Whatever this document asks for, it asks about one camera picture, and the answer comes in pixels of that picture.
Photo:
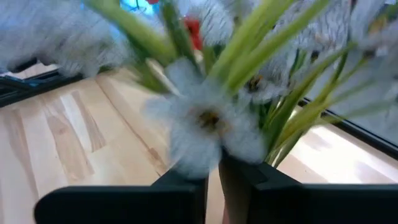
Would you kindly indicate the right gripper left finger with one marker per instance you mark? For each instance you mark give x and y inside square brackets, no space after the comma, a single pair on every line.
[124,205]

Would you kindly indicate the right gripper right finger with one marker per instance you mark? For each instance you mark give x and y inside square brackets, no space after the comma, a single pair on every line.
[311,205]

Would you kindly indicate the white artificial flower bunch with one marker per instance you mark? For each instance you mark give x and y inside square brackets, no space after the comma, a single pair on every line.
[202,118]

